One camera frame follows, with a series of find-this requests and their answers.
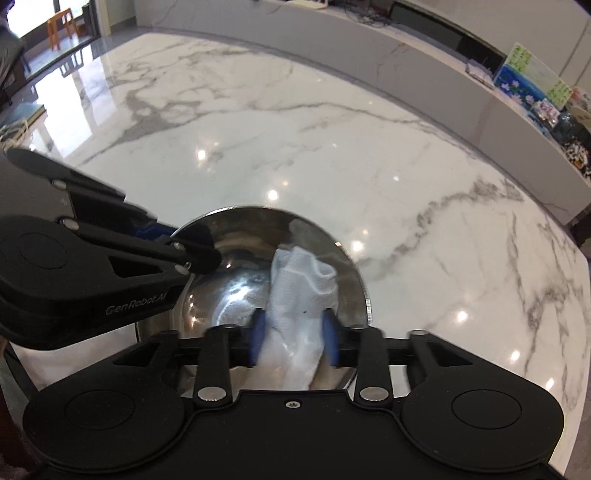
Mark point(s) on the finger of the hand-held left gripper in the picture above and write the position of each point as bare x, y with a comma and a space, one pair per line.
194, 254
154, 228

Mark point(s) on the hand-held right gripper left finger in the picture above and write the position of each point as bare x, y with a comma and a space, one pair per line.
257, 337

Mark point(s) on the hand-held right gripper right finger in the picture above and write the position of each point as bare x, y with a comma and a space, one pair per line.
331, 337

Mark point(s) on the blue steel-lined bowl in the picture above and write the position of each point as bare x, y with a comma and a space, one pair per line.
231, 286

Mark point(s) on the white paper towel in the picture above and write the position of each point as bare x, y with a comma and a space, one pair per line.
298, 295

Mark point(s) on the dark furniture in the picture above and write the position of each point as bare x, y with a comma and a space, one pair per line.
11, 69

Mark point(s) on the orange wooden stool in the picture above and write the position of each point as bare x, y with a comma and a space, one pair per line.
61, 27

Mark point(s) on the grey flat device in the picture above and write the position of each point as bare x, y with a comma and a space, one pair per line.
479, 71

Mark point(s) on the pink photo card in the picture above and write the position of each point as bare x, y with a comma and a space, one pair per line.
545, 115

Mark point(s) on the dark glossy box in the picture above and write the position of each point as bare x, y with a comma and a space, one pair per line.
572, 127

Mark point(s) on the lotus pond painting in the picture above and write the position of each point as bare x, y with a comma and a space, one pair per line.
531, 76

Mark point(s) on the decorated paper fan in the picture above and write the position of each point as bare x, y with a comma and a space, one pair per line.
582, 99

